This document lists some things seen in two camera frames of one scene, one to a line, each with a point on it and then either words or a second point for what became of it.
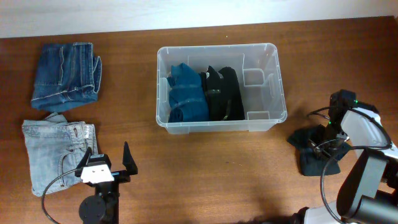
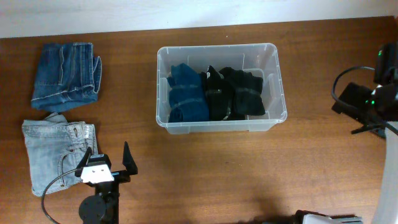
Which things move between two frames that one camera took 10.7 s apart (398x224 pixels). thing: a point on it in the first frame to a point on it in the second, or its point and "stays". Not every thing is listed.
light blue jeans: x=55 y=147 stays
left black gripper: x=130 y=166 stays
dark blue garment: x=188 y=98 stays
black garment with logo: x=225 y=101 stays
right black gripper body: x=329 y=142 to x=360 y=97
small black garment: x=312 y=160 to x=247 y=93
